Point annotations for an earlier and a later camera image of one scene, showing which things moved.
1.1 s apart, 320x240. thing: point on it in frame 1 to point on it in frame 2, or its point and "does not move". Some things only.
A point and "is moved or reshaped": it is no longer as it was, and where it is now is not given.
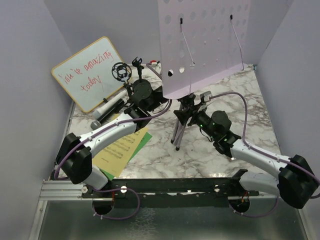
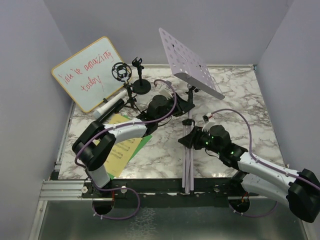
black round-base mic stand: x=142 y=87 does not move
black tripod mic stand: x=122 y=71 does not move
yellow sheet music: x=113 y=158 does not move
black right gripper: x=184 y=115 to x=194 y=137
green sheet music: x=143 y=141 does not move
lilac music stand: x=202 y=42 is moved or reshaped
